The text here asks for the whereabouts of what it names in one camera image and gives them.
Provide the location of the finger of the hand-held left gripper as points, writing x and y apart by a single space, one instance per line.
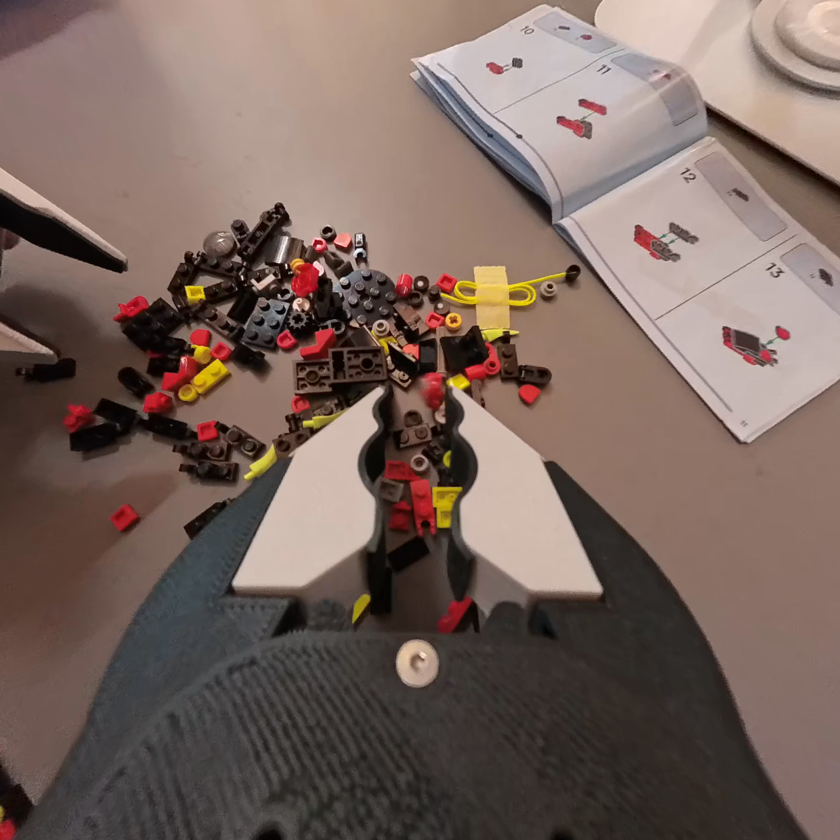
19 344
59 233

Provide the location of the lego instruction booklet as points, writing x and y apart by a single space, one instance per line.
656 275

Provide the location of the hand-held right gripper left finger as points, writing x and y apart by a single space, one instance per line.
308 525

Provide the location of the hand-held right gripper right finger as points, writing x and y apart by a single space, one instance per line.
525 525

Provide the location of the white document stand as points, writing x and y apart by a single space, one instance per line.
722 65

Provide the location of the pile of lego pieces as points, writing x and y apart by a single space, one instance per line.
348 367

